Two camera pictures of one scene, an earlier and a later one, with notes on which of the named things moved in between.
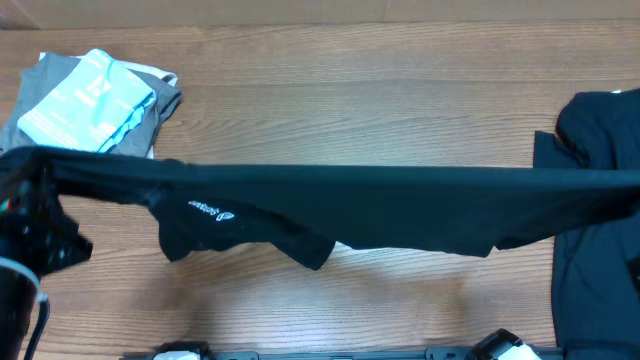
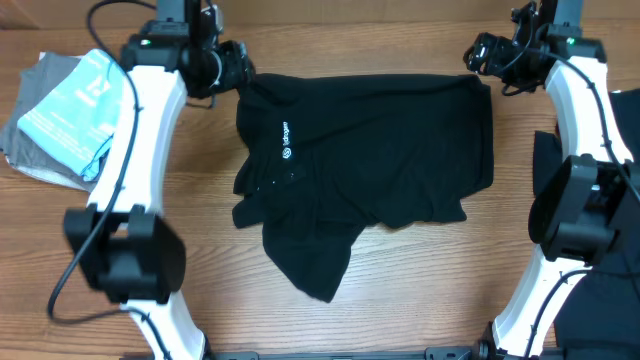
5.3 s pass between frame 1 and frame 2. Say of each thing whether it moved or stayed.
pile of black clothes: stayed
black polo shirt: moved
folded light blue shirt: stayed
